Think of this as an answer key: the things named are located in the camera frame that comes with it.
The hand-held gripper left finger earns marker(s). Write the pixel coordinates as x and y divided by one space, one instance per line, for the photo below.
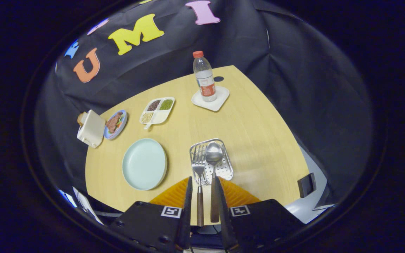
186 218

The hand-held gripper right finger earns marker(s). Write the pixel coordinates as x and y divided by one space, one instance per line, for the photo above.
223 218

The perforated metal tray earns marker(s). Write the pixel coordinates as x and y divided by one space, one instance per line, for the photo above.
225 168

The pale green plate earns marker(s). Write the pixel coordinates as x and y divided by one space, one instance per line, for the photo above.
144 164

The small black box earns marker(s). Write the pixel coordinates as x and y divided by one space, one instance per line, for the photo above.
307 185

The white sheet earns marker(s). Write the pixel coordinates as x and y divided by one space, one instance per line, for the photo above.
84 205

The white divided dish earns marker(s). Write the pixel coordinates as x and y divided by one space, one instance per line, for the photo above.
160 116

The pale beans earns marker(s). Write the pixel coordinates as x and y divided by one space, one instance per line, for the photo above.
147 117

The small blue plate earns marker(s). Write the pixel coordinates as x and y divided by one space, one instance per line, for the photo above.
122 127

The green beans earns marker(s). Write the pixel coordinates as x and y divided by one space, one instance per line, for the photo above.
166 104

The dark brown beans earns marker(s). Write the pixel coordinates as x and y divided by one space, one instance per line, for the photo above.
153 105

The white square coaster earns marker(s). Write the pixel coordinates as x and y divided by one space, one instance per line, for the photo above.
222 98

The meat slices with greens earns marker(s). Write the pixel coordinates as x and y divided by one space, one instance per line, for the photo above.
113 122

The white toaster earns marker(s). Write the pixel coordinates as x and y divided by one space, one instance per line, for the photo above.
92 129

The black backdrop cloth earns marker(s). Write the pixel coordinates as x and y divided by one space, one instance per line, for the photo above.
294 105

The dark round table grommet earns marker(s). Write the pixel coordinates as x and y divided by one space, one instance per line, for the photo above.
219 79

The clear bottle with red cap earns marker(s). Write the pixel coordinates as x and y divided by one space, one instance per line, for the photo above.
205 79

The toasted bread slice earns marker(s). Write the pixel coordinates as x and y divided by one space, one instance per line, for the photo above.
81 118

